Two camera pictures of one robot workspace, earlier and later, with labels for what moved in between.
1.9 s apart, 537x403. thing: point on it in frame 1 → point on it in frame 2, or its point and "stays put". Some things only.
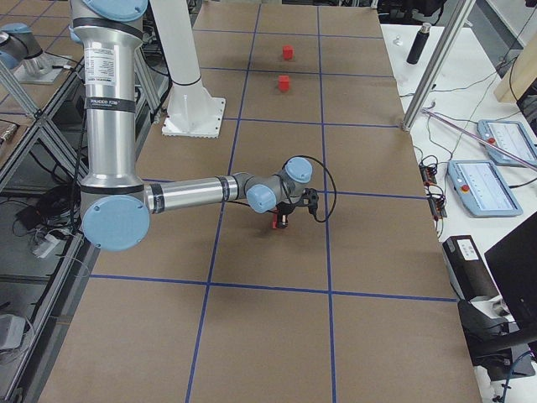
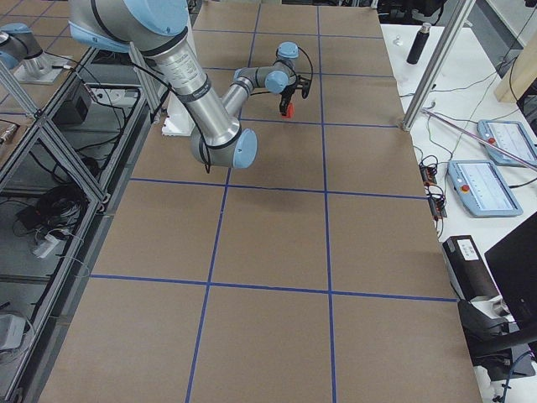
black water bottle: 419,44 stays put
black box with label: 468,273 stays put
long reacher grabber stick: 424,109 stays put
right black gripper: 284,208 → 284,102
